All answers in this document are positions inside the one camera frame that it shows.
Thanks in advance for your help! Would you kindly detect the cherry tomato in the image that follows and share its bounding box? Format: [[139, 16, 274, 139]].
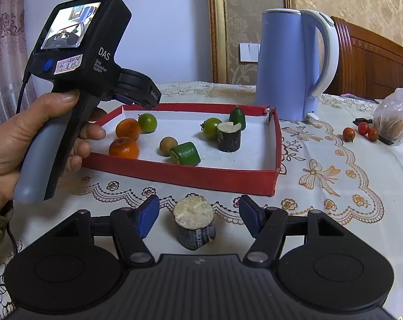
[[358, 121, 370, 136], [342, 127, 356, 142], [368, 128, 378, 142]]

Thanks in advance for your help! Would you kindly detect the blue electric kettle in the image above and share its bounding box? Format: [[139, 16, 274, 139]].
[[255, 9, 340, 121]]

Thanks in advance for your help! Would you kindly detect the small orange in tray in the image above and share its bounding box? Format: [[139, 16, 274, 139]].
[[115, 118, 142, 140]]

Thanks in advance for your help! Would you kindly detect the black clip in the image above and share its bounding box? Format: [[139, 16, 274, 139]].
[[353, 118, 373, 126]]

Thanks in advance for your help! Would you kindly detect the cut green fruit in tray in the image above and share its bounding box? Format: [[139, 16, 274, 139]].
[[170, 142, 201, 166]]

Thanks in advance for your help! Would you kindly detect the person's left hand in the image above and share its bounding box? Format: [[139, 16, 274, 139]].
[[0, 90, 107, 211]]

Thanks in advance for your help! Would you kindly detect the red cardboard tray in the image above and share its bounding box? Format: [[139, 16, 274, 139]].
[[83, 103, 282, 197]]

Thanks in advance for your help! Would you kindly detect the brown longan fruit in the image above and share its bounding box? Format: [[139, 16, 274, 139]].
[[159, 137, 178, 157]]

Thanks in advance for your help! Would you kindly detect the large orange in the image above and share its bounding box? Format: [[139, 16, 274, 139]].
[[108, 137, 139, 160]]

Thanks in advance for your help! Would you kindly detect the pink curtain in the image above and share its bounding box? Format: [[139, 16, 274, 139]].
[[0, 0, 28, 125]]

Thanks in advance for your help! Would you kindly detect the gold picture frame moulding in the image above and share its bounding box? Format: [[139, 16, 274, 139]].
[[208, 0, 295, 85]]

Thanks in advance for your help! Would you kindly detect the plastic bag with nuts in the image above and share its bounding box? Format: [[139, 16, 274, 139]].
[[373, 87, 403, 145]]

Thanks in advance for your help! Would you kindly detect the wooden bed headboard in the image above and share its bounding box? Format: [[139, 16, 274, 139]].
[[326, 17, 403, 99]]

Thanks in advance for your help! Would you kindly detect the green avocado-like fruit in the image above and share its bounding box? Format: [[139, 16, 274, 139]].
[[229, 106, 246, 131]]

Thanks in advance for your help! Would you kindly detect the white wall switch panel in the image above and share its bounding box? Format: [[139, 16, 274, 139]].
[[239, 43, 260, 63]]

